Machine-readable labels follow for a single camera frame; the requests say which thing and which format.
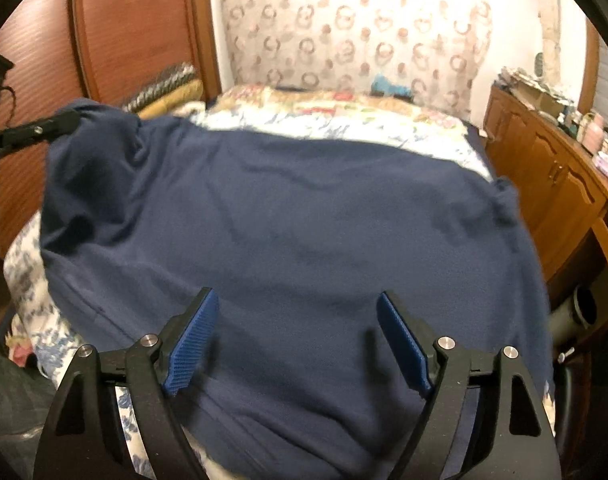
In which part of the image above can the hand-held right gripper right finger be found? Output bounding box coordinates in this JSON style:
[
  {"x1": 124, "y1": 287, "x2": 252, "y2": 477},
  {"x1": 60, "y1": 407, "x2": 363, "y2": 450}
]
[{"x1": 376, "y1": 290, "x2": 558, "y2": 480}]

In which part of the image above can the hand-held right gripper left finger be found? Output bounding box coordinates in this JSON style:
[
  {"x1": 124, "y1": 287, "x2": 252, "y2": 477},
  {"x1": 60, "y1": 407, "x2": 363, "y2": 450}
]
[{"x1": 33, "y1": 287, "x2": 220, "y2": 480}]

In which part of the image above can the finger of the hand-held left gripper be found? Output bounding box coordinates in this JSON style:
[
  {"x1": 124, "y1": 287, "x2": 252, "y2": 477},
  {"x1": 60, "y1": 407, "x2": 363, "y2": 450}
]
[{"x1": 0, "y1": 109, "x2": 83, "y2": 160}]

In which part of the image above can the navy printed t-shirt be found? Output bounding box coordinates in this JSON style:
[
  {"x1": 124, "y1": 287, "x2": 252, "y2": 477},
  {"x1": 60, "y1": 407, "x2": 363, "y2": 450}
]
[{"x1": 39, "y1": 99, "x2": 555, "y2": 480}]

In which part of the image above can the dark circle patterned pillow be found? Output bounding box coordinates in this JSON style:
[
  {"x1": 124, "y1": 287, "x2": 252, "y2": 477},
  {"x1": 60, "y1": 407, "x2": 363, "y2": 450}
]
[{"x1": 121, "y1": 62, "x2": 198, "y2": 114}]

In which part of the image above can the gold patterned pillow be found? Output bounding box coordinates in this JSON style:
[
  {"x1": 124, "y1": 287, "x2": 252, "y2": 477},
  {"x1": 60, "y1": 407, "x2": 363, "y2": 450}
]
[{"x1": 139, "y1": 79, "x2": 205, "y2": 121}]

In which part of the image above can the wooden slatted headboard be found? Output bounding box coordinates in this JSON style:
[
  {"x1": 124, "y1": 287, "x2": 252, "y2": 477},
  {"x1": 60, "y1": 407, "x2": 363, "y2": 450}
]
[{"x1": 0, "y1": 0, "x2": 223, "y2": 261}]

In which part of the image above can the black cylinder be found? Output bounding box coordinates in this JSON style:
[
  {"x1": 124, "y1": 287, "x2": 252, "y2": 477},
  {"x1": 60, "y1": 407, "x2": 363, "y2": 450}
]
[{"x1": 549, "y1": 282, "x2": 600, "y2": 347}]

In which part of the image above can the wooden cabinet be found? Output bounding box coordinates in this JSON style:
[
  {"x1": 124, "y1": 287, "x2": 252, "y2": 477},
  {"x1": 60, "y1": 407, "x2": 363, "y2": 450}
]
[{"x1": 484, "y1": 82, "x2": 608, "y2": 321}]

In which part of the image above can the white blue floral sheet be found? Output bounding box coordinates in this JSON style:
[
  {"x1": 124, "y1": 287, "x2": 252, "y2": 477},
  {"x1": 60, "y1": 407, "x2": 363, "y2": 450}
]
[{"x1": 4, "y1": 107, "x2": 558, "y2": 480}]

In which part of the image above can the teal cloth bundle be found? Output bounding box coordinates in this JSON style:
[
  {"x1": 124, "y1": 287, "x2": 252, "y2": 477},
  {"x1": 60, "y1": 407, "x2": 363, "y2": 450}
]
[{"x1": 371, "y1": 75, "x2": 413, "y2": 99}]

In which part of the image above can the cardboard box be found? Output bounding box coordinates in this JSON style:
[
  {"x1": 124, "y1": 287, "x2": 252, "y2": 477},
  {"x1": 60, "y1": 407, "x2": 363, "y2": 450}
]
[{"x1": 513, "y1": 77, "x2": 566, "y2": 117}]

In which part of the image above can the clutter of small cabinet things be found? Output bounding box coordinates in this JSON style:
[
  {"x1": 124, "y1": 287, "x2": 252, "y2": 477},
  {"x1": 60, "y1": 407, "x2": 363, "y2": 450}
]
[{"x1": 494, "y1": 52, "x2": 608, "y2": 183}]

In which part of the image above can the pink container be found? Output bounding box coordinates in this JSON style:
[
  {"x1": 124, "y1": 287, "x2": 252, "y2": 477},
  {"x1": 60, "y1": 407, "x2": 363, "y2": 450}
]
[{"x1": 583, "y1": 112, "x2": 608, "y2": 154}]

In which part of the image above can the circle patterned curtain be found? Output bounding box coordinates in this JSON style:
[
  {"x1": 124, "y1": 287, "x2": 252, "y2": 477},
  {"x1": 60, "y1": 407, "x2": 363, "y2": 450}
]
[{"x1": 219, "y1": 0, "x2": 496, "y2": 121}]

